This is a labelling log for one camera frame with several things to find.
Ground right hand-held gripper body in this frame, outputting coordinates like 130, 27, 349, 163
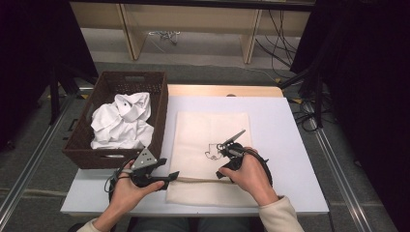
216, 129, 248, 173

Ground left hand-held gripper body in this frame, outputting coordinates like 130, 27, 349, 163
129, 147, 171, 191

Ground brown woven basket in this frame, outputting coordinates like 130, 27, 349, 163
62, 71, 169, 170

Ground cream mesh laundry bag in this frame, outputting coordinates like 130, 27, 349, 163
165, 110, 259, 208

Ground white shirt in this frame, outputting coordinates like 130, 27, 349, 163
90, 92, 155, 151

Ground person's right hand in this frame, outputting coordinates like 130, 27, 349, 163
218, 146, 279, 208

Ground person's left hand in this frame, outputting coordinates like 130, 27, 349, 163
109, 159, 165, 217

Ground person's legs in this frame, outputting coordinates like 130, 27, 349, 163
130, 216, 259, 232

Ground black metal stand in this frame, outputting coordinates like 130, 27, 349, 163
47, 62, 98, 127
278, 67, 325, 129

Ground beige wooden shelf unit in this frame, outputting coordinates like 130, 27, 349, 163
68, 0, 316, 65

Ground black curtain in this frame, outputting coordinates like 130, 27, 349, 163
0, 0, 100, 153
289, 0, 410, 232

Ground left hand-held gripper cable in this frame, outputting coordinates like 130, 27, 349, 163
103, 156, 136, 194

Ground hand-held gripper cable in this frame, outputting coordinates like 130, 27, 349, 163
103, 156, 136, 194
246, 148, 275, 189

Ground right hand-held gripper cable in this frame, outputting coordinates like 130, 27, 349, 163
246, 148, 275, 189

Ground black coiled floor cable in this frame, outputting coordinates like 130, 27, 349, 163
289, 96, 337, 133

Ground metal floor rail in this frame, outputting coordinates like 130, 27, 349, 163
303, 100, 375, 232
0, 93, 78, 223

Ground black hanging cables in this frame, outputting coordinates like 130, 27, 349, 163
254, 9, 304, 71

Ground white cable bundle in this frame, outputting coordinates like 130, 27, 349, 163
148, 30, 182, 46

